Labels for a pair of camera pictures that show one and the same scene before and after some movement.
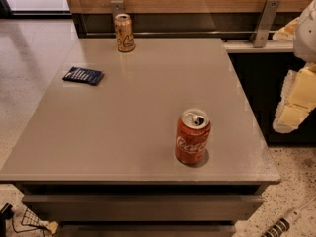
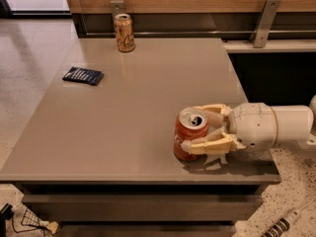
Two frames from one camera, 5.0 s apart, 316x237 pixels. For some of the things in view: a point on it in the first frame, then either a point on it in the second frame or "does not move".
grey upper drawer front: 140,207 does not move
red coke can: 192,135 does not move
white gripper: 306,34 to 253,123
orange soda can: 124,33 does not move
